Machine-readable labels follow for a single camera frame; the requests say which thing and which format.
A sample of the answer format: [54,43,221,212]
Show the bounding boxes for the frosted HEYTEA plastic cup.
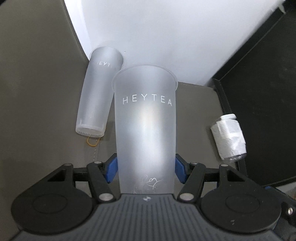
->
[113,65,178,194]

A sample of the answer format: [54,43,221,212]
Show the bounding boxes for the frosted plastic cup far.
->
[75,46,123,138]

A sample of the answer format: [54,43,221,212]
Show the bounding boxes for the white label clear bottle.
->
[210,113,247,162]

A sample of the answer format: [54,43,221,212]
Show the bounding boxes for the grey leather chair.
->
[0,0,243,232]

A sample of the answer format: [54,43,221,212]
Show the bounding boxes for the orange rubber band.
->
[86,137,101,148]

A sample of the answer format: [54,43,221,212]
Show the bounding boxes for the black open box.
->
[213,3,295,186]

